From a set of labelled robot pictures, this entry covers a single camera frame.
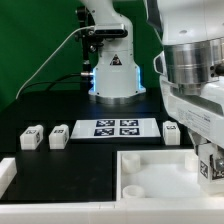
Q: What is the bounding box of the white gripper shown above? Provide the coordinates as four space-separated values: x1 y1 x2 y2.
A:
160 76 224 179

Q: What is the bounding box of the white square table top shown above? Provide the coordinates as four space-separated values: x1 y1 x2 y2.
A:
116 149 208 200

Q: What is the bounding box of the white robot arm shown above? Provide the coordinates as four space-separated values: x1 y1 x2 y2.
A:
144 0 224 177

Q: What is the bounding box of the white AprilTag base plate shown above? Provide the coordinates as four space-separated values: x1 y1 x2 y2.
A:
71 118 160 139

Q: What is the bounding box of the black camera on stand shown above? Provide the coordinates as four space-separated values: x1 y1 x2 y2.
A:
75 6 128 90

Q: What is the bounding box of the black cable on table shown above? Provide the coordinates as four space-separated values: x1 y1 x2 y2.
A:
19 73 84 96

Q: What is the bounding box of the white camera cable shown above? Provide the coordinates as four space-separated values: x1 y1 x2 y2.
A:
15 25 96 100

